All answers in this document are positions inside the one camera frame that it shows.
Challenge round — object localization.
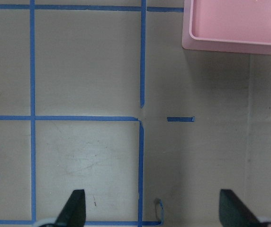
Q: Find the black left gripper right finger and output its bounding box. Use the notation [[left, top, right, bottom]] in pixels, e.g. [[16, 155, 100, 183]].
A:
[[219, 189, 261, 226]]

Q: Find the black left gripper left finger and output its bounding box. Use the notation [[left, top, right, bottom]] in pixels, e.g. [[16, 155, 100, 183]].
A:
[[54, 189, 86, 226]]

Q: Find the pink plastic box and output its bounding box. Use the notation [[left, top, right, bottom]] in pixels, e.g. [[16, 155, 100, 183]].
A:
[[182, 0, 271, 55]]

